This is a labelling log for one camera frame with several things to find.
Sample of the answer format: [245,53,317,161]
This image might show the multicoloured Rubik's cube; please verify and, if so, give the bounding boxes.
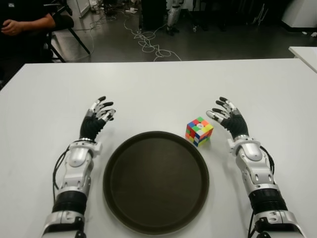
[185,116,214,147]

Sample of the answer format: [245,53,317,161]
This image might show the black chair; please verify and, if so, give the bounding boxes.
[43,0,91,62]

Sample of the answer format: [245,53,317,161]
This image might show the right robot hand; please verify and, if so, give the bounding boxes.
[206,96,249,139]

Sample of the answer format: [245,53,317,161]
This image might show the white side table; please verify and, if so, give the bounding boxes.
[288,46,317,74]

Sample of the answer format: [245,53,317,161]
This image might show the black cabinet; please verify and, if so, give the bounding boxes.
[141,0,167,30]

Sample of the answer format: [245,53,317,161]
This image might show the seated person black clothes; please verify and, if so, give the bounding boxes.
[0,0,75,85]

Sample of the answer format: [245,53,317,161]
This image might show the white tangled floor cable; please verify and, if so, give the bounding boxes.
[123,14,183,62]

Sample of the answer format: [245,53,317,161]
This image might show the arm black cables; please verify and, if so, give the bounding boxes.
[260,146,276,179]
[52,145,72,196]

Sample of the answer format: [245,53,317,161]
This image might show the metal folding stand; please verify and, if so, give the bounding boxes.
[251,0,269,25]

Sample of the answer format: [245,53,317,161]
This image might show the right arm black cables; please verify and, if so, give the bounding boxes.
[260,146,276,179]

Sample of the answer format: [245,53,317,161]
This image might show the white cabinet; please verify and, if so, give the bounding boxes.
[281,0,317,33]

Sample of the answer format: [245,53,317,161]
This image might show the left arm black cables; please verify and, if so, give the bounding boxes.
[52,145,72,196]

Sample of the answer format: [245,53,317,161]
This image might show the dark brown round plate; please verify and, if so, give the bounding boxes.
[103,130,210,236]

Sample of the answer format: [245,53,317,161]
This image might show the silver humanoid robot legs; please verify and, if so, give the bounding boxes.
[165,0,180,37]

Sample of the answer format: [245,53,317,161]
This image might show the white board panel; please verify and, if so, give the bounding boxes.
[66,0,94,18]

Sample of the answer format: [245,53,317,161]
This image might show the person's bare forearm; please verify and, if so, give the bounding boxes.
[1,17,55,37]

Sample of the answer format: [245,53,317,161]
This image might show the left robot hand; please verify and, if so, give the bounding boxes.
[79,96,117,143]

